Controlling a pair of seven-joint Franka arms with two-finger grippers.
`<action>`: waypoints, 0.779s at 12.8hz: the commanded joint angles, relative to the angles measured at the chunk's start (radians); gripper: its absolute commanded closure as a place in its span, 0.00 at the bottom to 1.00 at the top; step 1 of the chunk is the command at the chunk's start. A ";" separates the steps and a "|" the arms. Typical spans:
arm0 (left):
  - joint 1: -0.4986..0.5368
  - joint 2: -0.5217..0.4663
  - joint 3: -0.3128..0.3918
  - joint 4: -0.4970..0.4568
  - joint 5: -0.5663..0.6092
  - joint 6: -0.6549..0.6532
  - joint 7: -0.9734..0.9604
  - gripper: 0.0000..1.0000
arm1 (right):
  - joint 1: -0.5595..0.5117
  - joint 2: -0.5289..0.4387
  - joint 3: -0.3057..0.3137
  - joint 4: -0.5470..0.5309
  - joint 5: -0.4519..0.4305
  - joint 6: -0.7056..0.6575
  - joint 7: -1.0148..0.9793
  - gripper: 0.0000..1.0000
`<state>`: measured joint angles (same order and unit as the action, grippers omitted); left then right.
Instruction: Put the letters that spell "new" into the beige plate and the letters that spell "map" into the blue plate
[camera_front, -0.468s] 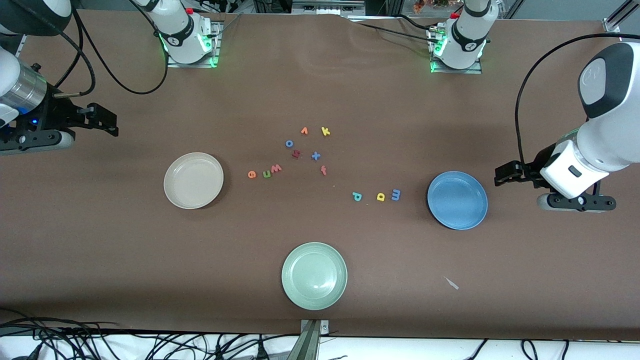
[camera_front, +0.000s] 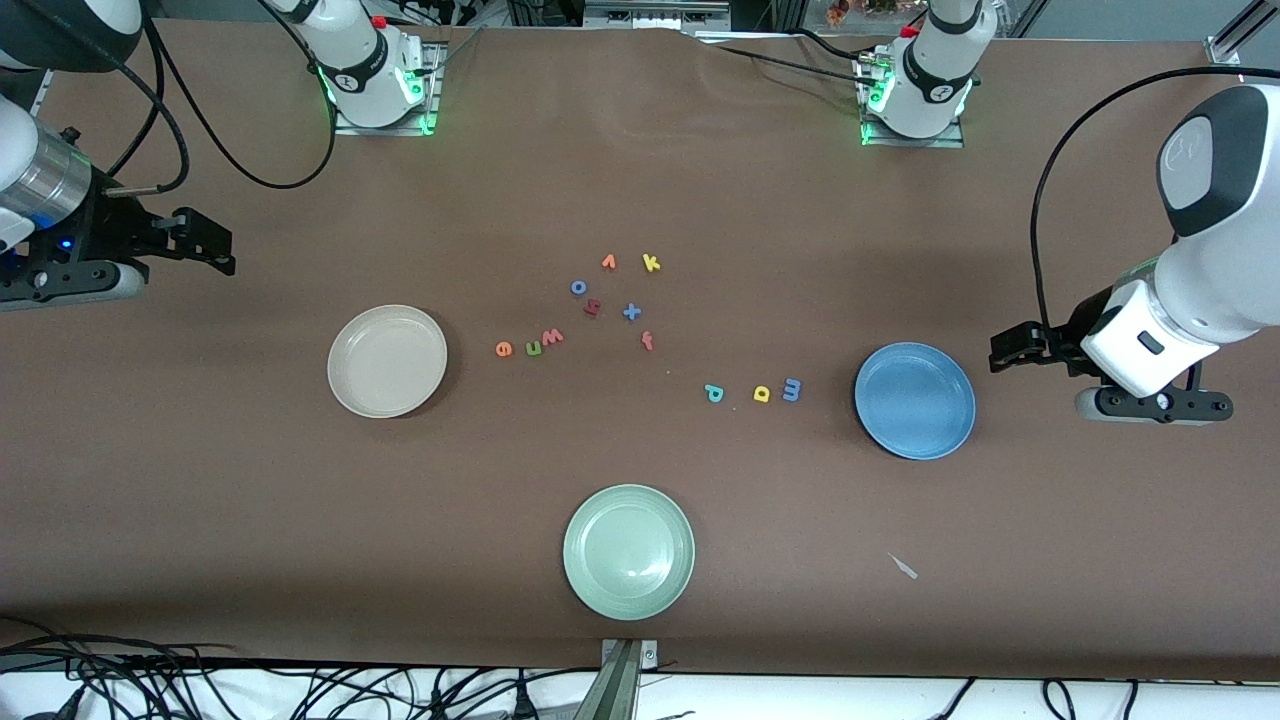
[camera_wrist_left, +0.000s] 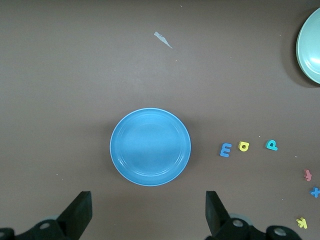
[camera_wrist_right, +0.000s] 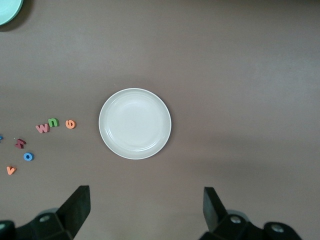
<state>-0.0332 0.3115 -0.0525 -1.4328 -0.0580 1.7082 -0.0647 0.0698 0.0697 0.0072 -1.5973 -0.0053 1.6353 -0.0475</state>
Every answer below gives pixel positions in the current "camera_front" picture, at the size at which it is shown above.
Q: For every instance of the pink foam letter w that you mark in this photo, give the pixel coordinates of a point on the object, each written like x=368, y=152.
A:
x=551, y=338

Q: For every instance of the aluminium frame profile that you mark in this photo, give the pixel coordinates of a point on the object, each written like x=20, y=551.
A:
x=1235, y=35

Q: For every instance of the grey metal table bracket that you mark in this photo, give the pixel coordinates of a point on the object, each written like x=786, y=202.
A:
x=628, y=680

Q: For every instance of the grey metal box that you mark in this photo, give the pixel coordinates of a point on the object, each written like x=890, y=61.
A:
x=650, y=12

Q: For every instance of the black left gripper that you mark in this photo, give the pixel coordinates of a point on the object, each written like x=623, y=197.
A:
x=1071, y=336

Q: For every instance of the blue foam letter m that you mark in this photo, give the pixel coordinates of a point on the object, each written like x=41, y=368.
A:
x=791, y=390

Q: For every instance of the aluminium frame rail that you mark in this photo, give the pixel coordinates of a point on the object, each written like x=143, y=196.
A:
x=40, y=95

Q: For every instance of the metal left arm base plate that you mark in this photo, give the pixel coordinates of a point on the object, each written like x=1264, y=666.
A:
x=955, y=140

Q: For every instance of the blue round plate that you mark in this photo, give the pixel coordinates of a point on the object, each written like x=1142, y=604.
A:
x=915, y=400

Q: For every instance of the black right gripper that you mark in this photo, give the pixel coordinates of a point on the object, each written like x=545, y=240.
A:
x=108, y=228

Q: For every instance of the beige round plate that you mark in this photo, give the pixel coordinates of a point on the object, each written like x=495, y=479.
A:
x=387, y=361

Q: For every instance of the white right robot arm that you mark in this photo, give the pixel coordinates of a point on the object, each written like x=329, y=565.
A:
x=355, y=70

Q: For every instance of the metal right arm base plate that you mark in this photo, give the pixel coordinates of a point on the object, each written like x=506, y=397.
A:
x=430, y=95

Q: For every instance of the pale green round plate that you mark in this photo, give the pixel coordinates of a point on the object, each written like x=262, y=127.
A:
x=628, y=552

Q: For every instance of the small white paper scrap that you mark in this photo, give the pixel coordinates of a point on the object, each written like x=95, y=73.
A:
x=903, y=566

